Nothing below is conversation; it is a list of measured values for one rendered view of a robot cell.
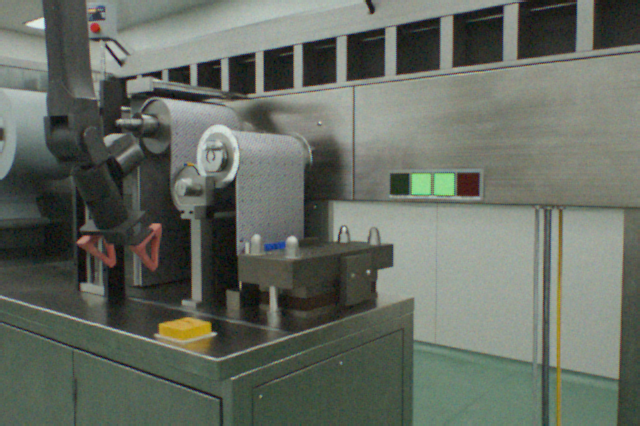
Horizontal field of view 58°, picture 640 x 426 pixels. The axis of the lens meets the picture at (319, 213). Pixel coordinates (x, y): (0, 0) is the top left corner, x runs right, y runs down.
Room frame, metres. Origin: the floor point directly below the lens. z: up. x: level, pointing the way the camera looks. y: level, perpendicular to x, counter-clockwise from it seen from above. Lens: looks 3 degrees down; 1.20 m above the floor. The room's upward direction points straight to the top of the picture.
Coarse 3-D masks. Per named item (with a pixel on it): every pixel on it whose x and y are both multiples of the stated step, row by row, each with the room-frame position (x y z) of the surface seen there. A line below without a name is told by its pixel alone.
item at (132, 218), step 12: (96, 204) 0.94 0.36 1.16; (108, 204) 0.94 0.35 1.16; (120, 204) 0.96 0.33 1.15; (96, 216) 0.95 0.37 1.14; (108, 216) 0.95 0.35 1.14; (120, 216) 0.96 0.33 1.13; (132, 216) 0.98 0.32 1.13; (144, 216) 0.98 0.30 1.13; (84, 228) 0.98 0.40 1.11; (96, 228) 0.97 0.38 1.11; (108, 228) 0.96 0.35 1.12; (120, 228) 0.95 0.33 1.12
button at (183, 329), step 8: (176, 320) 1.10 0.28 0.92; (184, 320) 1.10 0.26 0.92; (192, 320) 1.10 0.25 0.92; (200, 320) 1.10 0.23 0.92; (160, 328) 1.07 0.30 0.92; (168, 328) 1.06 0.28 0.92; (176, 328) 1.04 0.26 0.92; (184, 328) 1.04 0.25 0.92; (192, 328) 1.05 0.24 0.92; (200, 328) 1.07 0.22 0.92; (208, 328) 1.08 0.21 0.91; (168, 336) 1.06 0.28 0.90; (176, 336) 1.04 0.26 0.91; (184, 336) 1.04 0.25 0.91; (192, 336) 1.05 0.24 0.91; (200, 336) 1.06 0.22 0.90
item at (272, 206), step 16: (240, 176) 1.33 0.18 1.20; (256, 176) 1.37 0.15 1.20; (272, 176) 1.42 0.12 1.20; (288, 176) 1.46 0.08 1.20; (240, 192) 1.33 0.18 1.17; (256, 192) 1.37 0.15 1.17; (272, 192) 1.41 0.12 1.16; (288, 192) 1.46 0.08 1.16; (240, 208) 1.33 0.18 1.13; (256, 208) 1.37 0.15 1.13; (272, 208) 1.41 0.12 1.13; (288, 208) 1.46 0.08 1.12; (240, 224) 1.33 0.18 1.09; (256, 224) 1.37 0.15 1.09; (272, 224) 1.41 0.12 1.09; (288, 224) 1.46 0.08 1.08; (272, 240) 1.41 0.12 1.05
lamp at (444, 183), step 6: (438, 174) 1.36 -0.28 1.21; (444, 174) 1.35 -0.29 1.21; (450, 174) 1.34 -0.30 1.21; (438, 180) 1.36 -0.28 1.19; (444, 180) 1.35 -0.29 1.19; (450, 180) 1.34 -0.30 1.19; (438, 186) 1.36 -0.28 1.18; (444, 186) 1.35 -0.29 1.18; (450, 186) 1.34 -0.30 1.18; (438, 192) 1.36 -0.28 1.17; (444, 192) 1.35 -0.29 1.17; (450, 192) 1.34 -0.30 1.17
